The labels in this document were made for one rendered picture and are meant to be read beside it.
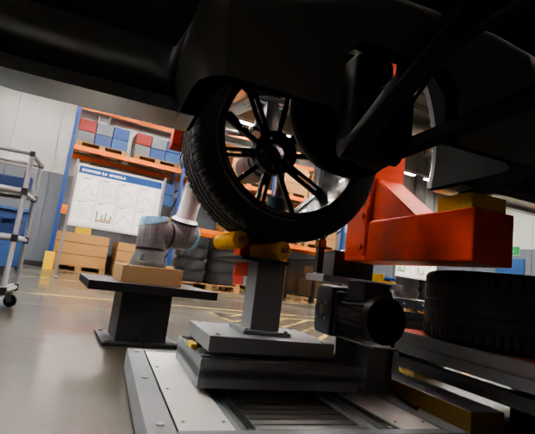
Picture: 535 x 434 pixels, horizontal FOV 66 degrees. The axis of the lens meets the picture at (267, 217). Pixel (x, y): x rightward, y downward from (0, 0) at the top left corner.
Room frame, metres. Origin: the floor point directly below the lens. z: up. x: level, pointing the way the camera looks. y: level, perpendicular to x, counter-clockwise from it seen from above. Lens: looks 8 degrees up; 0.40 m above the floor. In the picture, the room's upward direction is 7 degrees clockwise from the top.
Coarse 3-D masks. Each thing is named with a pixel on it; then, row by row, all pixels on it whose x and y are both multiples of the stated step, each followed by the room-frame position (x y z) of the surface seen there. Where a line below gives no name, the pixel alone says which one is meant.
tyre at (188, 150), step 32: (224, 96) 1.20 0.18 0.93; (192, 128) 1.20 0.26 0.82; (192, 160) 1.24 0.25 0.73; (192, 192) 1.39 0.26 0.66; (224, 192) 1.21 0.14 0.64; (352, 192) 1.37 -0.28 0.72; (224, 224) 1.37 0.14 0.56; (256, 224) 1.25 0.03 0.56; (288, 224) 1.29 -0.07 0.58; (320, 224) 1.33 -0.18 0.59
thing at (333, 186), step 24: (240, 96) 1.41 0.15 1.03; (264, 120) 1.45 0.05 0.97; (264, 144) 1.42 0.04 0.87; (288, 144) 1.47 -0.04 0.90; (264, 168) 1.43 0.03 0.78; (288, 168) 1.46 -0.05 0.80; (264, 192) 1.46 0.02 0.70; (312, 192) 1.53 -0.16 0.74; (336, 192) 1.41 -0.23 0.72; (288, 216) 1.29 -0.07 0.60; (312, 216) 1.32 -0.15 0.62
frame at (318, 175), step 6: (258, 96) 1.51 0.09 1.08; (264, 96) 1.51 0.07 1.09; (270, 96) 1.54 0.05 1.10; (234, 102) 1.47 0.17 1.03; (240, 102) 1.53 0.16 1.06; (282, 102) 1.54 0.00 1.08; (282, 108) 1.59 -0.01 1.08; (318, 168) 1.65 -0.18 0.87; (318, 174) 1.62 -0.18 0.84; (318, 180) 1.61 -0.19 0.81; (312, 198) 1.60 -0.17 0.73; (300, 204) 1.65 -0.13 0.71; (306, 204) 1.59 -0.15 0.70; (294, 210) 1.62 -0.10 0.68; (300, 210) 1.58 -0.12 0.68
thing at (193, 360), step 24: (192, 360) 1.24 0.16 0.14; (216, 360) 1.17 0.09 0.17; (240, 360) 1.19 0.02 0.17; (264, 360) 1.27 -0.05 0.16; (288, 360) 1.30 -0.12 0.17; (312, 360) 1.34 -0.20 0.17; (336, 360) 1.38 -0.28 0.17; (216, 384) 1.17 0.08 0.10; (240, 384) 1.19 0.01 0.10; (264, 384) 1.22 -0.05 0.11; (288, 384) 1.24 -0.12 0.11; (312, 384) 1.27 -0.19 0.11; (336, 384) 1.30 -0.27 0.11
